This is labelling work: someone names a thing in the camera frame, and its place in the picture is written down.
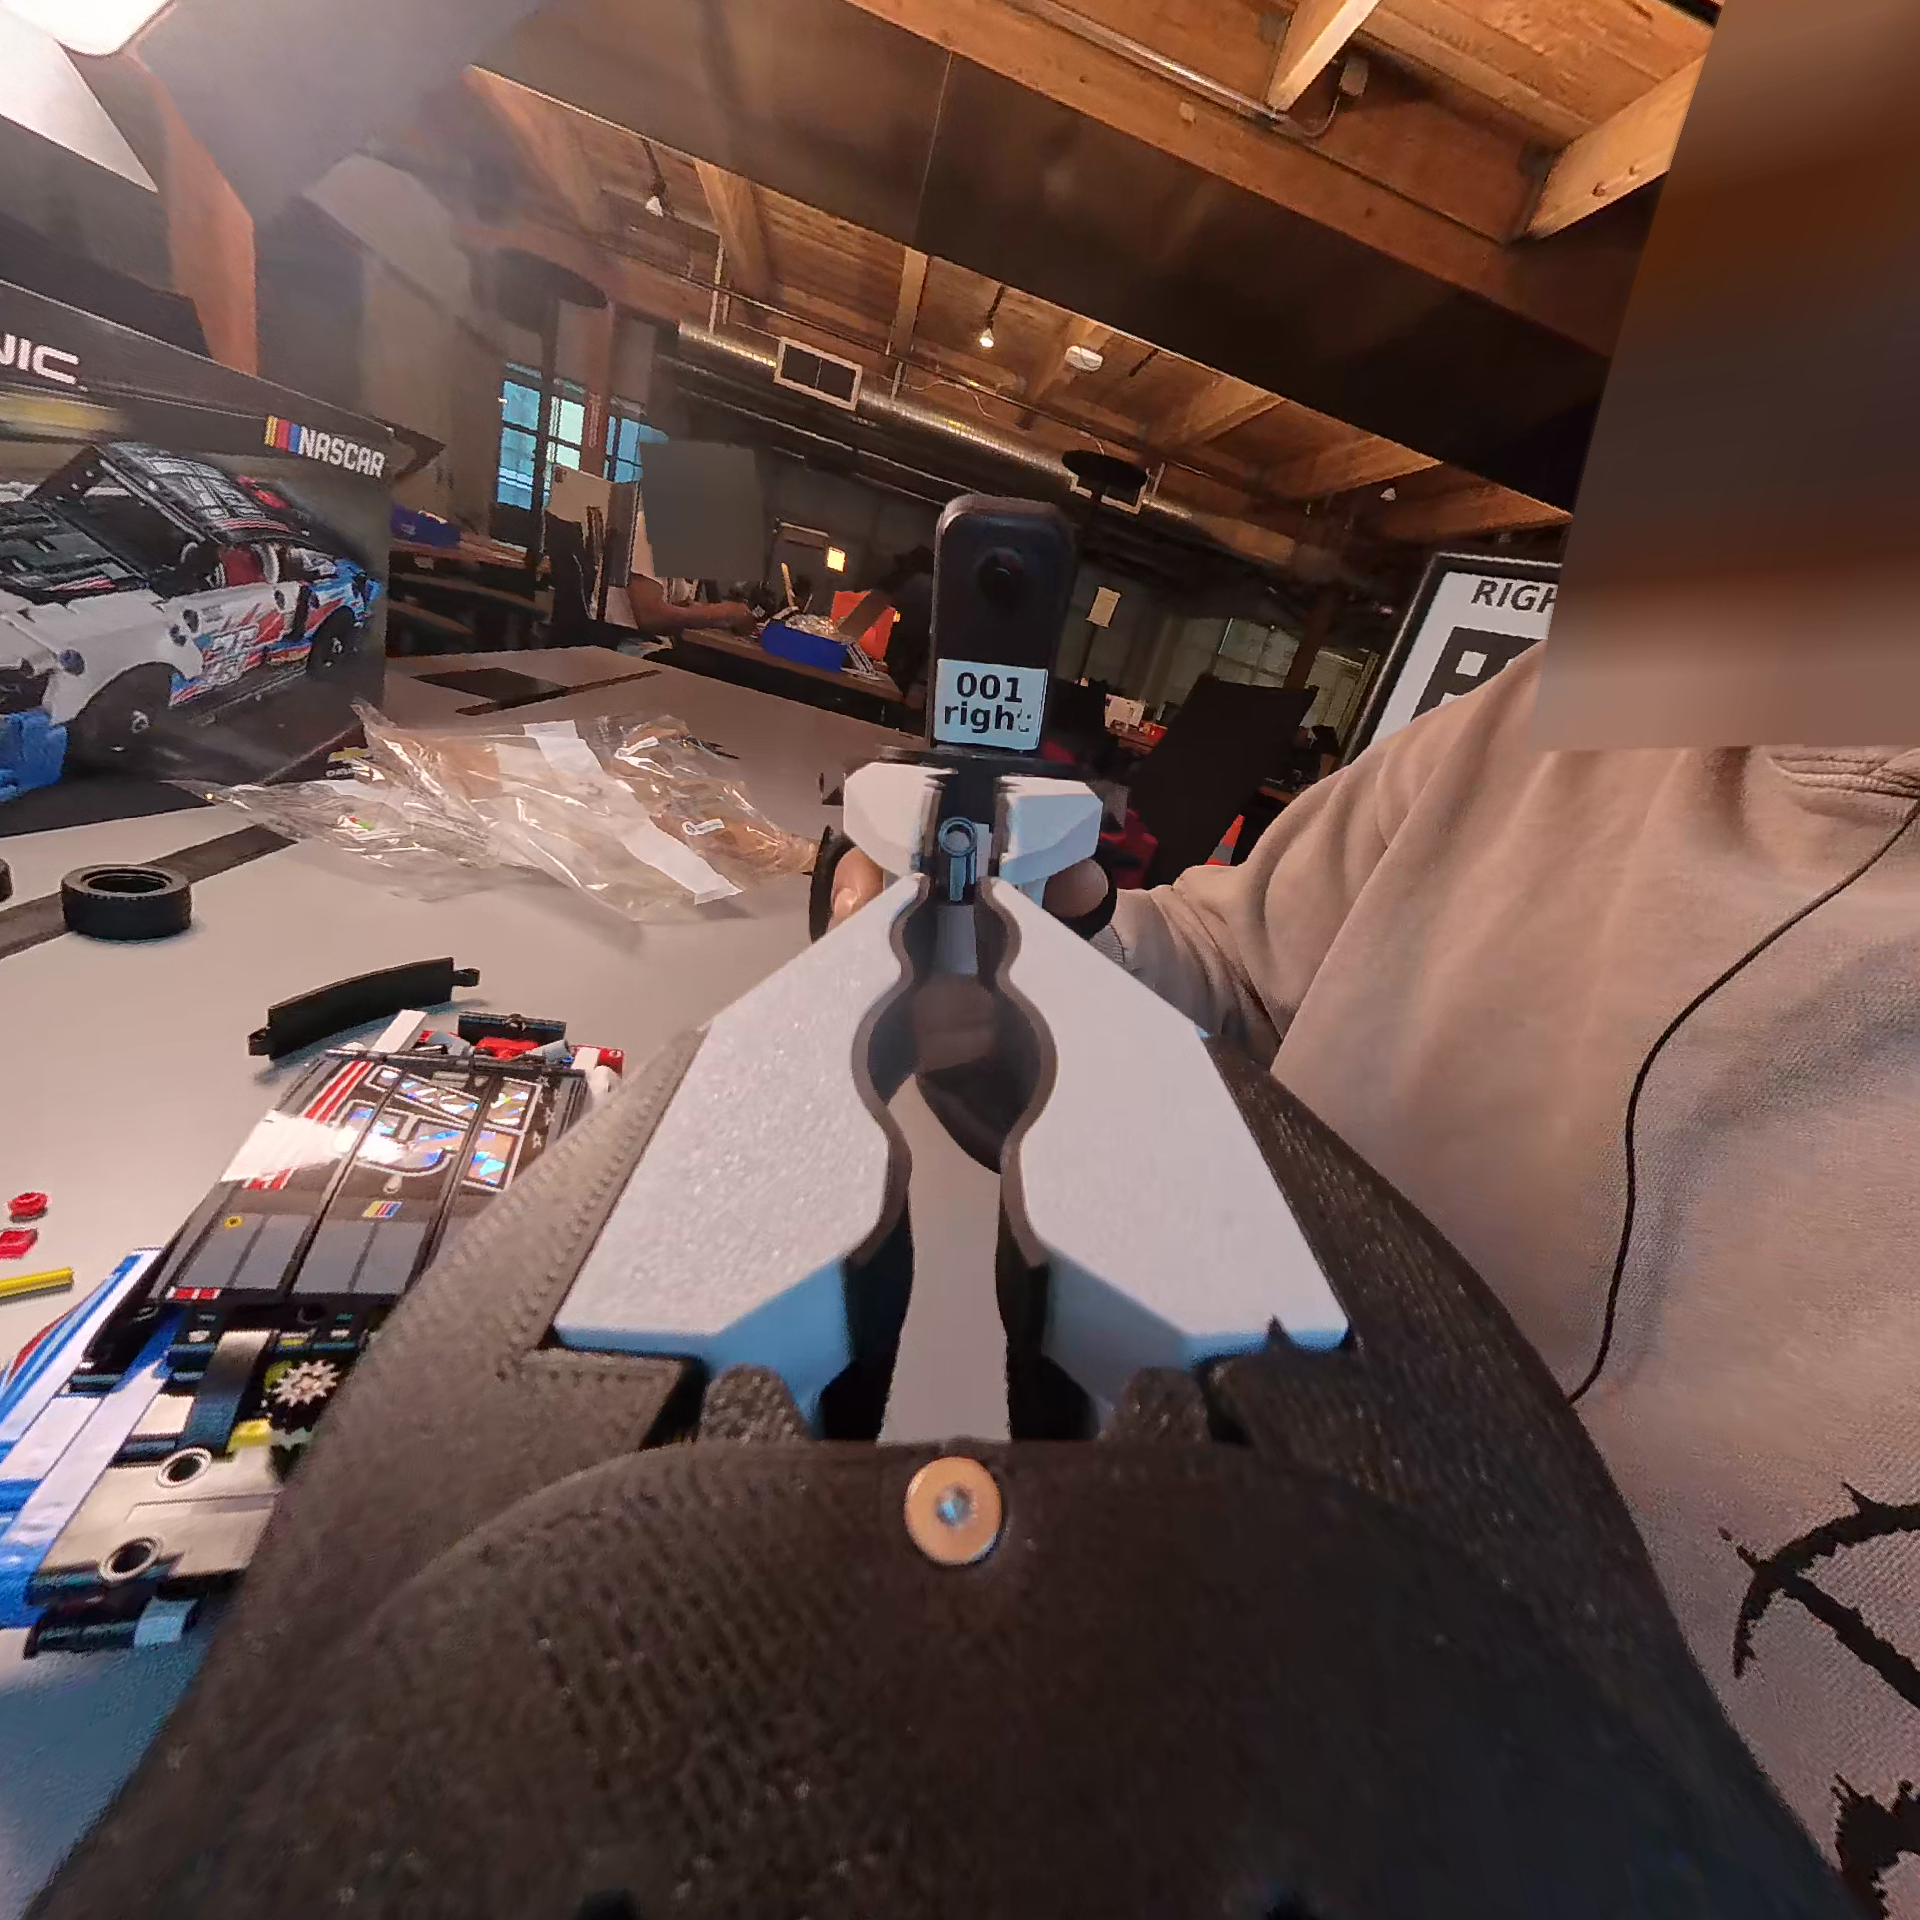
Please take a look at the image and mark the lego race car model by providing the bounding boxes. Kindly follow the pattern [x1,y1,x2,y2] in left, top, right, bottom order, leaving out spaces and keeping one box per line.
[0,1009,634,1663]

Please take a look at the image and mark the metal air duct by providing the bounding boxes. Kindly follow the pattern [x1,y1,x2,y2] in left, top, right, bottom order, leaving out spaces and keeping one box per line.
[674,318,1250,530]

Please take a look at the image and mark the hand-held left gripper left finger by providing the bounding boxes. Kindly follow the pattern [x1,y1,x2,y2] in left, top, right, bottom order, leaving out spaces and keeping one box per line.
[550,878,933,1439]

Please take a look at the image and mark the pile of small lego pieces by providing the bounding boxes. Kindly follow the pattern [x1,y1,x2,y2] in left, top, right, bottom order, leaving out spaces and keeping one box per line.
[0,1189,81,1301]

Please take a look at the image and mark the black lego set box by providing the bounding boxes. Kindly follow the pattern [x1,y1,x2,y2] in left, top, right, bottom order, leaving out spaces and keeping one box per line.
[0,278,448,808]

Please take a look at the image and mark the black speaker on pole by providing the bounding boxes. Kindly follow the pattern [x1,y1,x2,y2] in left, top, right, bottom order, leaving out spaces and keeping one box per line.
[1061,448,1156,670]

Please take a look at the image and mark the black partition panel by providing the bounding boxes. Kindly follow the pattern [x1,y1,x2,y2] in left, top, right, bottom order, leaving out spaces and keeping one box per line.
[1141,675,1326,877]

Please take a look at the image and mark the black curved lego panel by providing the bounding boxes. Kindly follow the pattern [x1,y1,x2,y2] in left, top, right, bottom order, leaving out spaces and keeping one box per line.
[246,957,482,1062]

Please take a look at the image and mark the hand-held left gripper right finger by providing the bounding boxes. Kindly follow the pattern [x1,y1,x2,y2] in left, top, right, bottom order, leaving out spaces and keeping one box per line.
[977,880,1353,1431]

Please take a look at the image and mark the studio light panel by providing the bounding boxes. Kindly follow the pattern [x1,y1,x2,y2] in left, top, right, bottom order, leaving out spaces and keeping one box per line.
[0,0,179,198]

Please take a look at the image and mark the black white marker board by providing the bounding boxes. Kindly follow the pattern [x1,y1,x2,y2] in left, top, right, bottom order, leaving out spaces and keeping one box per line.
[1358,552,1566,770]

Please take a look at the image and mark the clear plastic bags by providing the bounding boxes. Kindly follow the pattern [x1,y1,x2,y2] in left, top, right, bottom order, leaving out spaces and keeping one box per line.
[195,704,822,922]

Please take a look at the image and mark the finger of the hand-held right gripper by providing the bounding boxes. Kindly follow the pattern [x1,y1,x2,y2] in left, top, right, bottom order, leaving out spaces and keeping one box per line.
[988,777,1107,913]
[840,762,965,885]

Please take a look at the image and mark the black lego tyre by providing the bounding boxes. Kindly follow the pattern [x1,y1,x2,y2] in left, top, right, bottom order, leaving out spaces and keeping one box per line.
[60,864,198,944]

